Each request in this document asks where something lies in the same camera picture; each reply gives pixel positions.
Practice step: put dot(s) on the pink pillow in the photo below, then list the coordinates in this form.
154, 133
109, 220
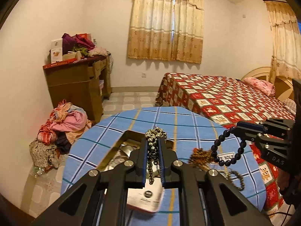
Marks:
264, 86

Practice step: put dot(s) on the brown wooden desk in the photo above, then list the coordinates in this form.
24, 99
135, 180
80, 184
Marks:
85, 83

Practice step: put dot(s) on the clothes pile on desk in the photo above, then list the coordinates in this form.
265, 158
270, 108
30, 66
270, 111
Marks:
83, 45

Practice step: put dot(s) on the white paper card in tin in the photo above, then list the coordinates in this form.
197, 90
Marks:
150, 197

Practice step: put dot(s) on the beige right curtain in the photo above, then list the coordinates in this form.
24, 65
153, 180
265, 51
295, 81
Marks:
285, 61

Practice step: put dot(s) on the white product box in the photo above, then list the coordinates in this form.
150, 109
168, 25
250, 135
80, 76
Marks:
56, 50

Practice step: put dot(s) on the red patterned bed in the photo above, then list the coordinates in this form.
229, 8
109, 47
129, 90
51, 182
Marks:
223, 100

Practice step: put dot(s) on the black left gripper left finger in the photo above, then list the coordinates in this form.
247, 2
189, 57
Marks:
99, 198

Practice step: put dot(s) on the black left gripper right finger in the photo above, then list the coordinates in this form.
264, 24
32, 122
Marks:
205, 197

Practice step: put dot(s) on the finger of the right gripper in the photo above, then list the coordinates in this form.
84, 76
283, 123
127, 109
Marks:
246, 136
243, 128

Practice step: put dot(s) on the beige window curtain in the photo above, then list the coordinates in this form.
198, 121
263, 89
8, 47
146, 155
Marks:
167, 30

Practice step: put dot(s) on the pink metal tin box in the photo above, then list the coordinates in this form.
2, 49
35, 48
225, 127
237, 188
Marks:
129, 142

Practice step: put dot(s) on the clothes pile on floor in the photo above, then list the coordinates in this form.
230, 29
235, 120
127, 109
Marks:
65, 125

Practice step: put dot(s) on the blue plaid table cloth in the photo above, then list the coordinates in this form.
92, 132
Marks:
187, 130

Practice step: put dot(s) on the striped grey pillow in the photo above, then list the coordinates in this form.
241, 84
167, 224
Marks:
290, 105

